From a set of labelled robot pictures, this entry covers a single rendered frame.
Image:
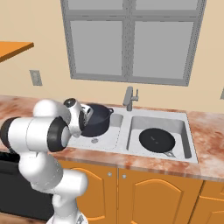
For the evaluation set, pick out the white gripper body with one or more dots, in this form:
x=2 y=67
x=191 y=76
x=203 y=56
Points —
x=86 y=109

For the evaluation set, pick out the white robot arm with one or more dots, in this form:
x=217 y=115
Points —
x=38 y=131

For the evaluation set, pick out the dark blue pot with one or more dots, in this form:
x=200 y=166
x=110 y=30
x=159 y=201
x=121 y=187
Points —
x=100 y=119

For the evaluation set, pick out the grey double sink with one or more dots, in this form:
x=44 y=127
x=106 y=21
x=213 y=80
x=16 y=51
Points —
x=128 y=137

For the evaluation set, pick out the black frying pan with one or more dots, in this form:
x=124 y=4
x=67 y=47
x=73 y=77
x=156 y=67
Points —
x=157 y=140

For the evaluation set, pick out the grey tap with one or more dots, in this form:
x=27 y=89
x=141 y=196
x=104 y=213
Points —
x=128 y=99

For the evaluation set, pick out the round silver knob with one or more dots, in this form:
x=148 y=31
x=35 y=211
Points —
x=124 y=176
x=109 y=174

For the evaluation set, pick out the grey framed window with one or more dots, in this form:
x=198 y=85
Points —
x=131 y=40

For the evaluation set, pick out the orange cupboard door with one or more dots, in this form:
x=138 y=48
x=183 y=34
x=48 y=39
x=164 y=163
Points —
x=99 y=195
x=157 y=198
x=208 y=213

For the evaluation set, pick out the black dishwasher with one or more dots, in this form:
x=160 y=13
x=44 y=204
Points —
x=11 y=186

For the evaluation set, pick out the orange drawer front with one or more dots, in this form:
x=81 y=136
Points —
x=214 y=189

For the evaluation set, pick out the grey wall socket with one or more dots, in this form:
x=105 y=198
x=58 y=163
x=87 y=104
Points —
x=36 y=78
x=222 y=94

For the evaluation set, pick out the orange wall cupboard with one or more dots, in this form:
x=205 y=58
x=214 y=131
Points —
x=11 y=49

